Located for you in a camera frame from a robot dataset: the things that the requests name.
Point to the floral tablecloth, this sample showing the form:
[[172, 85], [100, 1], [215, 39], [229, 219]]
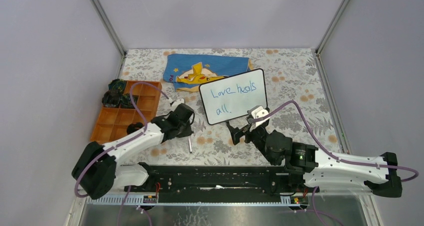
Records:
[[290, 74]]

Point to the right aluminium frame post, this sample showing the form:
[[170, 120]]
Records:
[[334, 22]]

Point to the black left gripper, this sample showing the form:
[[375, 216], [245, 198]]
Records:
[[187, 133]]

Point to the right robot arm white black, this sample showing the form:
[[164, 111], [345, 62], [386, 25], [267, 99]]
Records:
[[312, 167]]

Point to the dark green scrunchie top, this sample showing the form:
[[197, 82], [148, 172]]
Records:
[[117, 85]]

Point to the blue pikachu cloth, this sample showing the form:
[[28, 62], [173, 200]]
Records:
[[188, 72]]

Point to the aluminium frame post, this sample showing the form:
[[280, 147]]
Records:
[[334, 22], [108, 26]]

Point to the dark green scrunchie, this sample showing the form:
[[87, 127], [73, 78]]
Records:
[[126, 102], [117, 85]]

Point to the left aluminium frame post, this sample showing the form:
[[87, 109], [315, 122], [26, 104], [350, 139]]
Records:
[[108, 26]]

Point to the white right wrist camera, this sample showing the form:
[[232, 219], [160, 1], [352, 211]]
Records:
[[257, 115]]

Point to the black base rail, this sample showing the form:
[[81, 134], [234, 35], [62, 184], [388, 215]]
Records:
[[197, 180]]

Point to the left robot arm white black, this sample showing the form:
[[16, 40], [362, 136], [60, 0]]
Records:
[[101, 167]]

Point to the dark green scrunchie right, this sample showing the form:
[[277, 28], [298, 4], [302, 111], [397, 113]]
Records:
[[126, 102]]

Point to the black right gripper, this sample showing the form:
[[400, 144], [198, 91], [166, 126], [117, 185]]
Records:
[[237, 133]]

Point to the orange compartment tray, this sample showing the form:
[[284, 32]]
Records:
[[115, 123]]

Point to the white marker pen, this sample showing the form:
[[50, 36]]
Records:
[[190, 145]]

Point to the black framed whiteboard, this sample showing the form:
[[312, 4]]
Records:
[[232, 97]]

